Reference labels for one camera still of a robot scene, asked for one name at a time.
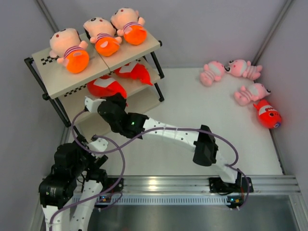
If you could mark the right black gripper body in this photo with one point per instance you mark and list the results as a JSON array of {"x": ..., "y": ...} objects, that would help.
[{"x": 121, "y": 103}]

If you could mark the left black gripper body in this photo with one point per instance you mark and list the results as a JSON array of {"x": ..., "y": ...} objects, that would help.
[{"x": 86, "y": 162}]

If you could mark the red plush fish white face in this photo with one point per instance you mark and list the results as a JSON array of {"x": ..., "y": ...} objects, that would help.
[{"x": 267, "y": 115}]

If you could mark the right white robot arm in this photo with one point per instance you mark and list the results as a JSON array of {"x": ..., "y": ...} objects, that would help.
[{"x": 201, "y": 142}]

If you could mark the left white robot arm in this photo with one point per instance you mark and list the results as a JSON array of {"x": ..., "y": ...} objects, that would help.
[{"x": 57, "y": 189}]

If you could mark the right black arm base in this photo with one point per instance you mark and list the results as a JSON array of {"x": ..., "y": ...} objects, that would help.
[{"x": 216, "y": 185}]

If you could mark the beige three-tier shelf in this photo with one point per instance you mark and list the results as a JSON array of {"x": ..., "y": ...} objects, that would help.
[{"x": 67, "y": 92}]

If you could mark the left doll orange pants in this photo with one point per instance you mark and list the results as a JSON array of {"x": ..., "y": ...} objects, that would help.
[{"x": 69, "y": 50}]

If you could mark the doll orange pants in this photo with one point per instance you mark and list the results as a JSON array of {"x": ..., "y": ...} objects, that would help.
[
  {"x": 69, "y": 50},
  {"x": 101, "y": 34},
  {"x": 129, "y": 25}
]

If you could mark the middle doll orange pants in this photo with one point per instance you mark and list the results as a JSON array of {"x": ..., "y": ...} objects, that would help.
[{"x": 101, "y": 34}]

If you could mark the right doll orange pants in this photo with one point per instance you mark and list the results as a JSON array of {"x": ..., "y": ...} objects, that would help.
[{"x": 129, "y": 25}]

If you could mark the pink plush left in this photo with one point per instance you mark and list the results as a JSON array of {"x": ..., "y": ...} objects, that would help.
[{"x": 213, "y": 71}]

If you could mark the pink plush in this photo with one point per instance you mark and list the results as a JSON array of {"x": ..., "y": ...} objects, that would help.
[
  {"x": 213, "y": 71},
  {"x": 242, "y": 68},
  {"x": 251, "y": 93}
]

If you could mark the pink plush top right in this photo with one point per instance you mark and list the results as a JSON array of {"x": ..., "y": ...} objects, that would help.
[{"x": 242, "y": 68}]

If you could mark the pink plush lower right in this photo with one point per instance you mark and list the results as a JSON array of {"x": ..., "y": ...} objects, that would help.
[{"x": 251, "y": 93}]

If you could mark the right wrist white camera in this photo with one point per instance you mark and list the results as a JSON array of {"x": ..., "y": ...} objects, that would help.
[{"x": 91, "y": 105}]

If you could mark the wrist white camera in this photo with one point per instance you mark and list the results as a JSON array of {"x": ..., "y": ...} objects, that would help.
[
  {"x": 91, "y": 105},
  {"x": 97, "y": 145}
]

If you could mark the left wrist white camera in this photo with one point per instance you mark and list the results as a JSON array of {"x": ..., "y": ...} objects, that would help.
[{"x": 97, "y": 145}]

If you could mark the white slotted cable duct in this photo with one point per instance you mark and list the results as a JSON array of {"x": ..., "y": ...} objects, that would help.
[{"x": 126, "y": 199}]

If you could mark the aluminium mounting rail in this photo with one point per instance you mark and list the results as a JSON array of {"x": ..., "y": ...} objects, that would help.
[{"x": 199, "y": 185}]

